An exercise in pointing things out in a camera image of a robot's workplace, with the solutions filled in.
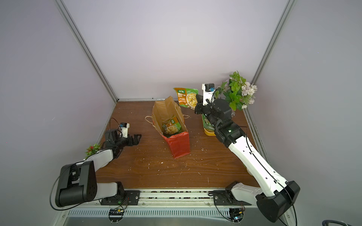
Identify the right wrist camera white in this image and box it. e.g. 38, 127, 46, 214
202, 83, 216, 105

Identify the green yellow condiment packet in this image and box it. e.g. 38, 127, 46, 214
162, 116, 182, 136

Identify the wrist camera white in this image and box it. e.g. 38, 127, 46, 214
119, 122, 130, 138
202, 83, 216, 105

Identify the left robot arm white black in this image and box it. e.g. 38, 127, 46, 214
50, 129, 142, 208

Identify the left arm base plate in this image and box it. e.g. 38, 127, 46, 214
100, 190, 140, 206

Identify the aluminium front rail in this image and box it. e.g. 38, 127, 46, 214
94, 184, 263, 207

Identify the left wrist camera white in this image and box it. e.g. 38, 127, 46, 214
119, 122, 130, 138

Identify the red paper bag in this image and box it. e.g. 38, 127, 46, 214
145, 96, 190, 159

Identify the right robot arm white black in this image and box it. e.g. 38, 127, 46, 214
195, 95, 300, 223

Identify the left circuit board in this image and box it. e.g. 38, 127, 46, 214
108, 209, 125, 224

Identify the green plant with white flowers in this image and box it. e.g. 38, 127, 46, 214
213, 71, 258, 111

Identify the right circuit board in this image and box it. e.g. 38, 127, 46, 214
228, 208, 244, 223

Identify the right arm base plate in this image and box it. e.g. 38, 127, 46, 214
208, 190, 251, 206

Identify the circuit board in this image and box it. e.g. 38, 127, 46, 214
108, 209, 125, 224
228, 208, 244, 223

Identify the yellow plastic tray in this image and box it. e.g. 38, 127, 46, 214
202, 115, 216, 137

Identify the small red flower pot plant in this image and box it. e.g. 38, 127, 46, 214
85, 144, 101, 158

